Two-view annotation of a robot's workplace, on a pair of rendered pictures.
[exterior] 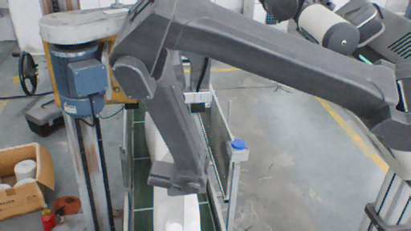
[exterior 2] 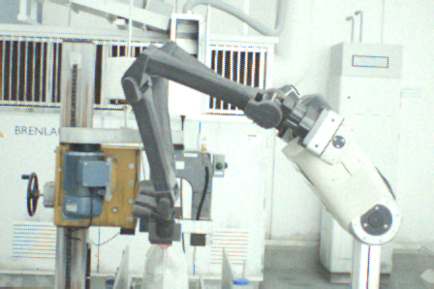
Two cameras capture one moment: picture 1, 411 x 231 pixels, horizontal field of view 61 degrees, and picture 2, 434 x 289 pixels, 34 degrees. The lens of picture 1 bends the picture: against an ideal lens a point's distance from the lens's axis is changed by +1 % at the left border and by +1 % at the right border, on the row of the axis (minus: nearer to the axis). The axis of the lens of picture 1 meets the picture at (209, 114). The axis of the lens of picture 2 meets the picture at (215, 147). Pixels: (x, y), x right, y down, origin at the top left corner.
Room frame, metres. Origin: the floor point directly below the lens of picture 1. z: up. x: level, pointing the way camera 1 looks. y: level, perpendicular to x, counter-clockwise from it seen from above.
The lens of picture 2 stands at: (-1.49, -0.43, 1.51)
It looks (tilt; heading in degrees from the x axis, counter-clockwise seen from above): 3 degrees down; 9
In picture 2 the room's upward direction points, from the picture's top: 2 degrees clockwise
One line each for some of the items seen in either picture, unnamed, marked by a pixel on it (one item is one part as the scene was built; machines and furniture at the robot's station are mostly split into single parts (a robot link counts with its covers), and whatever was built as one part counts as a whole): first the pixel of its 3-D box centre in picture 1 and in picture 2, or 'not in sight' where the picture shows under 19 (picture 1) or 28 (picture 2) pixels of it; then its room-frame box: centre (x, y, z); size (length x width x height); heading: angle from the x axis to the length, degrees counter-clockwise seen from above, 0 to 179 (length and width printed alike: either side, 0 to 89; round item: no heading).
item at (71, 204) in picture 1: (65, 205); not in sight; (1.58, 0.90, 0.02); 0.22 x 0.18 x 0.04; 12
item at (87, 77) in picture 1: (88, 79); (93, 176); (0.99, 0.39, 1.25); 0.10 x 0.08 x 0.12; 127
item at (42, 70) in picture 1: (47, 72); (50, 194); (1.25, 0.66, 1.14); 0.11 x 0.06 x 0.11; 12
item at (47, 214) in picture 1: (46, 215); not in sight; (1.42, 0.94, 0.12); 0.15 x 0.08 x 0.23; 12
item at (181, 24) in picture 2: not in sight; (185, 66); (3.70, 0.61, 1.82); 0.51 x 0.27 x 0.71; 12
